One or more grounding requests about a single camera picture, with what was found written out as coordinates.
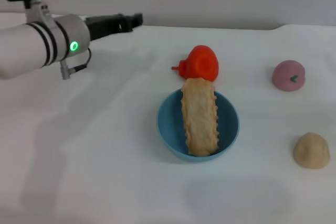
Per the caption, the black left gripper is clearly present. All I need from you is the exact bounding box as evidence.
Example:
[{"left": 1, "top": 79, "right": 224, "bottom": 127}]
[{"left": 83, "top": 13, "right": 144, "bottom": 42}]

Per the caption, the blue bowl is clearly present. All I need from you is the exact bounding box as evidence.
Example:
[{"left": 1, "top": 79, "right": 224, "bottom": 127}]
[{"left": 156, "top": 88, "right": 240, "bottom": 163}]

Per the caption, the orange striped long bread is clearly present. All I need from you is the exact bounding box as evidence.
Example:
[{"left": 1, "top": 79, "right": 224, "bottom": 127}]
[{"left": 181, "top": 77, "right": 221, "bottom": 157}]

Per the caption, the beige round bread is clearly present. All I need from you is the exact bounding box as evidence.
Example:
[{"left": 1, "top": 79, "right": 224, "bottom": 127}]
[{"left": 293, "top": 132, "right": 331, "bottom": 169}]

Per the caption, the red pear toy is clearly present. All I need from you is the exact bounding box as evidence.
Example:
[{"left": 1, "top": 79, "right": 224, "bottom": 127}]
[{"left": 171, "top": 45, "right": 219, "bottom": 82}]

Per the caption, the pink peach toy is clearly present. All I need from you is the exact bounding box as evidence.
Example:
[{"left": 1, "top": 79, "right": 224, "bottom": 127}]
[{"left": 271, "top": 60, "right": 306, "bottom": 92}]

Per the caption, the grey cable with metal plug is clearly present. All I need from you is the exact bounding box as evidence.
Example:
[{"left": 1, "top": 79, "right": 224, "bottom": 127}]
[{"left": 59, "top": 47, "right": 92, "bottom": 80}]

